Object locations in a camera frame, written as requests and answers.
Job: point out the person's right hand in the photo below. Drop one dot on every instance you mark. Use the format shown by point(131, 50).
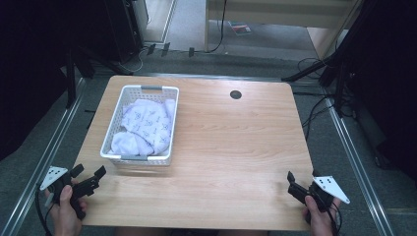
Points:
point(318, 218)

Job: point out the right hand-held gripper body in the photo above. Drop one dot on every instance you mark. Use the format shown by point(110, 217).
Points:
point(327, 188)

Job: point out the light wooden furniture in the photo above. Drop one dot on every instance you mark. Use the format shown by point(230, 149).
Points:
point(278, 10)

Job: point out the metal floor rail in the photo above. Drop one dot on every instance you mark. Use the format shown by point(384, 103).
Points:
point(42, 157)
point(229, 77)
point(357, 167)

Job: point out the black plug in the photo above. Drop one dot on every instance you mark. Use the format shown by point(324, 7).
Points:
point(191, 51)
point(165, 49)
point(151, 49)

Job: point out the white patterned cloth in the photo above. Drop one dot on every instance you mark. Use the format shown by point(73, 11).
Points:
point(146, 126)

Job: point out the white plastic basket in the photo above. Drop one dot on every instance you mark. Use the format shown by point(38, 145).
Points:
point(113, 131)

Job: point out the magazine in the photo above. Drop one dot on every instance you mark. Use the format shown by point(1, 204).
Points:
point(240, 27)

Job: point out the black cabinet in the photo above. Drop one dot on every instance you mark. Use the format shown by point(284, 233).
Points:
point(123, 29)

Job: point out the black stand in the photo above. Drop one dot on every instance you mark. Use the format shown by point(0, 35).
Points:
point(309, 69)
point(71, 82)

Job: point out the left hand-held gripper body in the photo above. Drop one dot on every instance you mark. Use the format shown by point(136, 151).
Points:
point(54, 175)

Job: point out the person's left hand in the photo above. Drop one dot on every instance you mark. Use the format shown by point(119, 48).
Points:
point(65, 213)

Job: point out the black curtain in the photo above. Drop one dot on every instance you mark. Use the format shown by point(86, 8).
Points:
point(32, 65)
point(387, 82)

